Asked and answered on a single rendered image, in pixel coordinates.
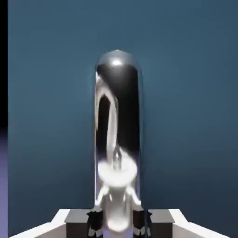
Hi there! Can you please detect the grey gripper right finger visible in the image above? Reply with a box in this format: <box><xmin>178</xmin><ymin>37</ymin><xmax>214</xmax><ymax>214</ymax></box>
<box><xmin>132</xmin><ymin>208</ymin><xmax>231</xmax><ymax>238</ymax></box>

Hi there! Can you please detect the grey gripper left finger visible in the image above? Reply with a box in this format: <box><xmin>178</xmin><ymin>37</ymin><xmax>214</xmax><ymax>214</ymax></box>
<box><xmin>8</xmin><ymin>208</ymin><xmax>104</xmax><ymax>238</ymax></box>

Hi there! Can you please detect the curved shiny metal handle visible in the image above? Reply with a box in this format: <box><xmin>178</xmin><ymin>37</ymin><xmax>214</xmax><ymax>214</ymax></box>
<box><xmin>93</xmin><ymin>49</ymin><xmax>144</xmax><ymax>238</ymax></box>

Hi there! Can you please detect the blue cabinet door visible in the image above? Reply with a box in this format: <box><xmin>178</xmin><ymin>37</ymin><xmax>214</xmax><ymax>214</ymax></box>
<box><xmin>7</xmin><ymin>0</ymin><xmax>238</xmax><ymax>238</ymax></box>

